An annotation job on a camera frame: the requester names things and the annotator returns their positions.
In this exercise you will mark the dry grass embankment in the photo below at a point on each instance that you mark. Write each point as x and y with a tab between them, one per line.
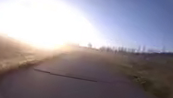
158	73

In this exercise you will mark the row of bare trees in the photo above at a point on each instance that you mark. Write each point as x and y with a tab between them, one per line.
125	50

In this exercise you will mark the grey asphalt path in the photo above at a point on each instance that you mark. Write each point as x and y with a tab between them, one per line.
77	90

